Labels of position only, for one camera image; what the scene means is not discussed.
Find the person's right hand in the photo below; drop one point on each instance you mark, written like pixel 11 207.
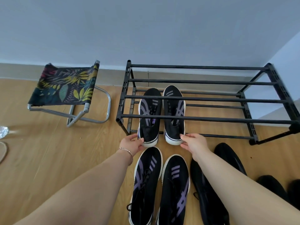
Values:
pixel 195 145

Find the person's left hand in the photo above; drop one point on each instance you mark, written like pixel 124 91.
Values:
pixel 130 144

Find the person's right thumb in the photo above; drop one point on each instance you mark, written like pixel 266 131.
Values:
pixel 187 137

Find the person's left thumb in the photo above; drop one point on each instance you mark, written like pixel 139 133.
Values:
pixel 133 137

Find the black purple-striped slip-on shoe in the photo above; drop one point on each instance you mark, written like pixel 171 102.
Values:
pixel 150 110
pixel 174 110

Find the person's left forearm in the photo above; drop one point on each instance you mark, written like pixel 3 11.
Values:
pixel 82 194

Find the person's right forearm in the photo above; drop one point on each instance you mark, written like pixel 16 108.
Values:
pixel 236 192

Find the black metal shoe rack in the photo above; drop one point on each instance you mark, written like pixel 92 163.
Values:
pixel 211 99

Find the plain black sneaker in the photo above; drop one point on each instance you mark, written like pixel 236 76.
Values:
pixel 273 187
pixel 206 199
pixel 295 190
pixel 228 155

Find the black purple-striped laced shoe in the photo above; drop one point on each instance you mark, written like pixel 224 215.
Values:
pixel 174 192
pixel 146 185

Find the floral fabric folding stool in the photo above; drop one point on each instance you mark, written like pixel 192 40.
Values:
pixel 65 87

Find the round beige rimmed object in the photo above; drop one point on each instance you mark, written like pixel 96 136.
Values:
pixel 5 152

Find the clear crinkled plastic object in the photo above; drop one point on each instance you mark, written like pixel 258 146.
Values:
pixel 3 132

